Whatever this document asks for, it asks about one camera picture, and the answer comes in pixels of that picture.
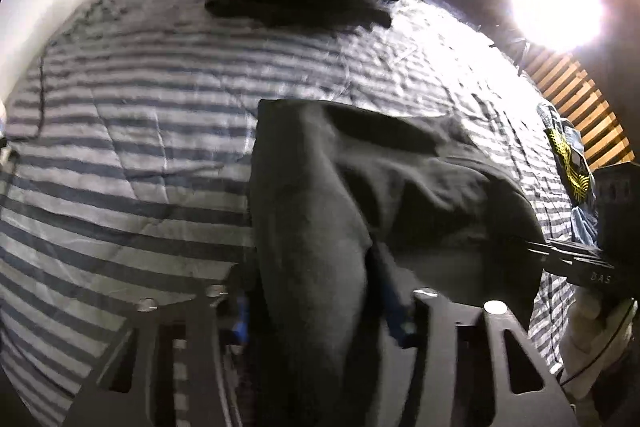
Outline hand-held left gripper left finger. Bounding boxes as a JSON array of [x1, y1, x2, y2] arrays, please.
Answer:
[[60, 267, 256, 427]]

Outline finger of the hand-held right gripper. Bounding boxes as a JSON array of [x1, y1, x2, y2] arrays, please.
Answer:
[[510, 238, 606, 273]]

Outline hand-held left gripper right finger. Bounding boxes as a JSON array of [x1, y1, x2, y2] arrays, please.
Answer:
[[372, 252, 571, 427]]

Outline light blue jeans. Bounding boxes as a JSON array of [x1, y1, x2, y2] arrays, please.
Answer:
[[537, 102, 601, 245]]

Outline black pants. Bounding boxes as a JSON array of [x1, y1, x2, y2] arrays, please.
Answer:
[[247, 98, 546, 427]]

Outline person's right hand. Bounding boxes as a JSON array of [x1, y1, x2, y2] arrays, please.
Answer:
[[560, 294, 633, 400]]

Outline yellow black patterned garment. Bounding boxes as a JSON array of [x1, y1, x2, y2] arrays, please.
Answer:
[[545, 129, 596, 208]]

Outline striped bed sheet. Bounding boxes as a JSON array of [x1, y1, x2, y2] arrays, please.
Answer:
[[0, 0, 601, 427]]

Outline wooden slatted bed rail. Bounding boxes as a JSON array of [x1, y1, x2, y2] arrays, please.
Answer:
[[517, 44, 633, 170]]

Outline ring light on black tripod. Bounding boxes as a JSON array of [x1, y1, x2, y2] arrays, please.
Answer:
[[505, 0, 606, 75]]

